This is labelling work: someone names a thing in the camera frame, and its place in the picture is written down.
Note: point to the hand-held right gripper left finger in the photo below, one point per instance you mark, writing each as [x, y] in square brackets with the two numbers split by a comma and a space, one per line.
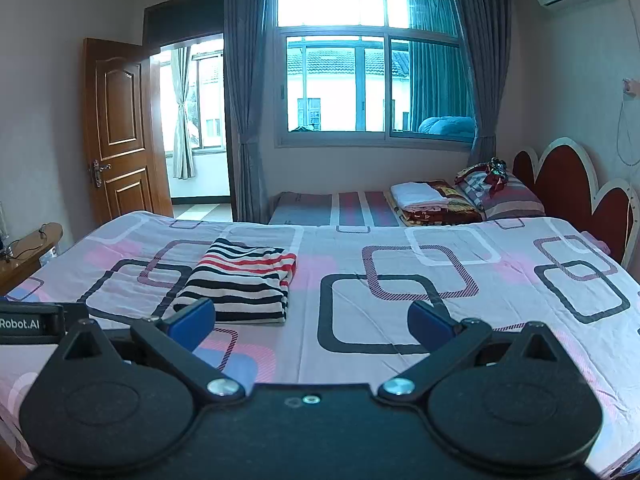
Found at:
[192, 319]

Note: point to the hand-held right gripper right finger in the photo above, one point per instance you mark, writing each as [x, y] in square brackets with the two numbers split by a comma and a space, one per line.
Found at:
[430, 322]

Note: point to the striped knit sweater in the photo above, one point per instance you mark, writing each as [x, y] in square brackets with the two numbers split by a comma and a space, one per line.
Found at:
[240, 280]

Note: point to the wooden side table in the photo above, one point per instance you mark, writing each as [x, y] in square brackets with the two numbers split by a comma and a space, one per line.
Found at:
[30, 260]

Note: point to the patterned bed sheet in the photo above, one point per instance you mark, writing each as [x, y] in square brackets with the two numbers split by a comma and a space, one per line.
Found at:
[350, 260]

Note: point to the white folded towel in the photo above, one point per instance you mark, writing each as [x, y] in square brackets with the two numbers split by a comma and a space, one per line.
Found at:
[415, 194]

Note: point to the plaid pillow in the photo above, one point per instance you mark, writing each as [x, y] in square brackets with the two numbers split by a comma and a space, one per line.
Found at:
[515, 200]

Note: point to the bed with striped sheet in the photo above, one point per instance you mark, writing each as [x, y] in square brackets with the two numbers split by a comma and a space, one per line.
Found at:
[305, 207]

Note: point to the colourful cloth bundle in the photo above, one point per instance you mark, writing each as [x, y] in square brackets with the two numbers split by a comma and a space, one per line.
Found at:
[495, 172]

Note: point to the white sheer curtain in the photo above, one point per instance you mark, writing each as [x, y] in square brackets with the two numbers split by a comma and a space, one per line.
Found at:
[181, 125]

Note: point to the red white headboard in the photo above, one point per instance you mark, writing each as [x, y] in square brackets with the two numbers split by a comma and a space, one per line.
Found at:
[565, 180]

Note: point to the balcony window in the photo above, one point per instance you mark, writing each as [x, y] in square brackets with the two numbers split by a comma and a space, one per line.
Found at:
[210, 100]

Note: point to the brown wooden door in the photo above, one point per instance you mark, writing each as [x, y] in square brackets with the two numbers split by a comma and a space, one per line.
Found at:
[120, 110]

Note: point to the grey curtain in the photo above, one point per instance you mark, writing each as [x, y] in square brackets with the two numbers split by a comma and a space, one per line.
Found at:
[480, 60]
[245, 85]

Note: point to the teal curtain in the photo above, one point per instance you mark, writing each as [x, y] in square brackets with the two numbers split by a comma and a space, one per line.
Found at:
[435, 75]

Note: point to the sliding glass window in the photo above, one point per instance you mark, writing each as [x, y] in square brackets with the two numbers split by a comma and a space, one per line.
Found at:
[330, 85]

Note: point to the white wall socket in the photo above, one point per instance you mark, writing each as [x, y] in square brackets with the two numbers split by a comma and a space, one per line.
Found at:
[631, 87]

